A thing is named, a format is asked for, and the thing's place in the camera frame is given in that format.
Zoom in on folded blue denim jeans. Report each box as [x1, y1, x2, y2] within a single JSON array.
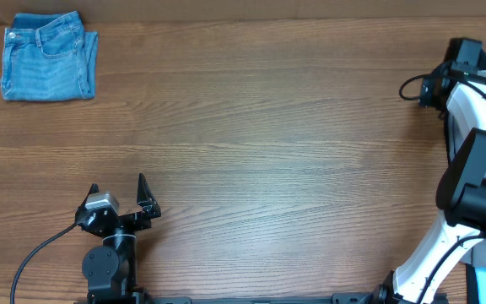
[[0, 11, 99, 102]]

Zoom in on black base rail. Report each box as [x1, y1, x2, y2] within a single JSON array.
[[73, 290, 451, 304]]

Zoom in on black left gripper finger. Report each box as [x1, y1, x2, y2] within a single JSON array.
[[81, 183, 99, 207], [137, 173, 161, 219]]

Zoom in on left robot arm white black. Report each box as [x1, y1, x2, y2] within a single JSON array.
[[75, 174, 161, 303]]

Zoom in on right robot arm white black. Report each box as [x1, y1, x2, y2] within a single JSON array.
[[363, 37, 486, 303]]

